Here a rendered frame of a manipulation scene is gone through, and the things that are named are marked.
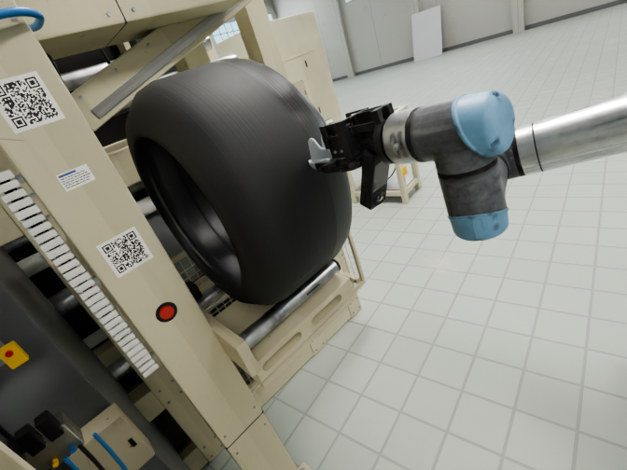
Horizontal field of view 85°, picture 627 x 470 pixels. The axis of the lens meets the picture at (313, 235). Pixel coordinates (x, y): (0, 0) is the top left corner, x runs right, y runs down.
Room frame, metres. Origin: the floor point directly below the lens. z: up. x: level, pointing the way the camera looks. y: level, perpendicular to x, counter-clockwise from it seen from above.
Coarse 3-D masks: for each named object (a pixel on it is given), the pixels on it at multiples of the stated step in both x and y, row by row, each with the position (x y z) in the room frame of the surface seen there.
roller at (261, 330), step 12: (336, 264) 0.82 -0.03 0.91; (324, 276) 0.79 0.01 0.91; (300, 288) 0.76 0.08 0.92; (312, 288) 0.76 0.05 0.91; (288, 300) 0.73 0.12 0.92; (300, 300) 0.73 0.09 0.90; (276, 312) 0.70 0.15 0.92; (288, 312) 0.71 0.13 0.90; (252, 324) 0.68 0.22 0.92; (264, 324) 0.67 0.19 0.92; (276, 324) 0.68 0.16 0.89; (240, 336) 0.65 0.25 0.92; (252, 336) 0.65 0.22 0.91; (264, 336) 0.66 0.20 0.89
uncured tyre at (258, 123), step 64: (256, 64) 0.83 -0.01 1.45; (128, 128) 0.87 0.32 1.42; (192, 128) 0.66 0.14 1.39; (256, 128) 0.67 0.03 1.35; (192, 192) 1.11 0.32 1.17; (256, 192) 0.60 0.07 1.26; (320, 192) 0.66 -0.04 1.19; (192, 256) 0.92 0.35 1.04; (256, 256) 0.60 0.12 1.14; (320, 256) 0.68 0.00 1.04
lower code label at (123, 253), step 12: (132, 228) 0.66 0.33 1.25; (108, 240) 0.63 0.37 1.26; (120, 240) 0.64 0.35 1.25; (132, 240) 0.65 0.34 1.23; (108, 252) 0.63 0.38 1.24; (120, 252) 0.64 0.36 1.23; (132, 252) 0.65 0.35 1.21; (144, 252) 0.66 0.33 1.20; (108, 264) 0.62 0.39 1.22; (120, 264) 0.63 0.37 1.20; (132, 264) 0.64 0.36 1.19; (120, 276) 0.62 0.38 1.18
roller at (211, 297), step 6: (210, 288) 0.92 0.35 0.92; (216, 288) 0.91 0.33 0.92; (204, 294) 0.90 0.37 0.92; (210, 294) 0.90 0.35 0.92; (216, 294) 0.90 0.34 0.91; (222, 294) 0.91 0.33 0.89; (198, 300) 0.88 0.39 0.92; (204, 300) 0.88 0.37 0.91; (210, 300) 0.89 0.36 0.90; (216, 300) 0.91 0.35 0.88; (204, 306) 0.87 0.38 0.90
